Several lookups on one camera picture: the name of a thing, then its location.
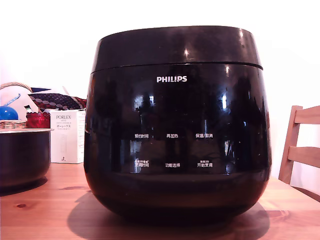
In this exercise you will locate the black Philips rice cooker body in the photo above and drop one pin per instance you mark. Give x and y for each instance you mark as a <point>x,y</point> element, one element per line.
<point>175,190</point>

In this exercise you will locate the white Porlex box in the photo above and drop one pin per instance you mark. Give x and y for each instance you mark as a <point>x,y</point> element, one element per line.
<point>63,140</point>

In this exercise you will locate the dotted patterned cloth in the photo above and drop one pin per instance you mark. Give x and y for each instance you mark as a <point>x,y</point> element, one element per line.
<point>57,100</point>

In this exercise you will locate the red glass cup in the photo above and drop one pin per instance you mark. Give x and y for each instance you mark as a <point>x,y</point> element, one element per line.
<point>37,121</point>

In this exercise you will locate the wooden chair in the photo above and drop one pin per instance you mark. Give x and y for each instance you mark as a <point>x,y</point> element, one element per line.
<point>290,150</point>

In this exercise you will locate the white bag with blue print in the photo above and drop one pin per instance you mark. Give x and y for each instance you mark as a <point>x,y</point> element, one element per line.
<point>21,96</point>

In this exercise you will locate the dark inner cooking pot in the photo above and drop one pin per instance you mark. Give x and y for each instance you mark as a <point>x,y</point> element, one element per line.
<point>22,155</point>

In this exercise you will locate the small wicker basket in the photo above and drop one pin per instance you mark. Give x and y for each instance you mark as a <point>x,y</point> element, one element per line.
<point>12,124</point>

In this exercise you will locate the blue ball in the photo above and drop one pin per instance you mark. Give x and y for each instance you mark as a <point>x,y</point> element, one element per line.
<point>8,113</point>

